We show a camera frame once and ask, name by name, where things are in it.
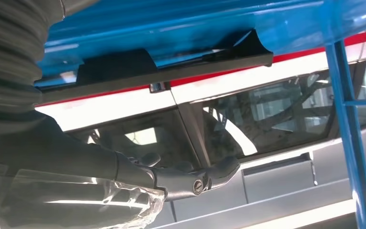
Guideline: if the blue metal shelf rack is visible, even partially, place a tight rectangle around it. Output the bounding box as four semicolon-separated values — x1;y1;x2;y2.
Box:
34;0;366;229

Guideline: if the white car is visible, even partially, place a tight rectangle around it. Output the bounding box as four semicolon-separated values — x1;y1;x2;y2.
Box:
34;28;366;229

